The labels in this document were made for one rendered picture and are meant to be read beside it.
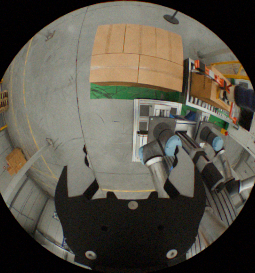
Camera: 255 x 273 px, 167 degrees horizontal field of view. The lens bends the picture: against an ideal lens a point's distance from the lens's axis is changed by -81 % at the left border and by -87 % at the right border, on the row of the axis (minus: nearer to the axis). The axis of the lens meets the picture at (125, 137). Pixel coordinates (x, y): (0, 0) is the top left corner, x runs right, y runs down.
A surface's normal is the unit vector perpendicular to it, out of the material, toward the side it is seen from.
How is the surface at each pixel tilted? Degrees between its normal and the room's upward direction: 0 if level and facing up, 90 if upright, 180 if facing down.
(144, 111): 0
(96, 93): 0
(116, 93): 0
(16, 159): 90
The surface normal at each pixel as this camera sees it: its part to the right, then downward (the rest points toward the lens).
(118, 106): -0.04, 0.46
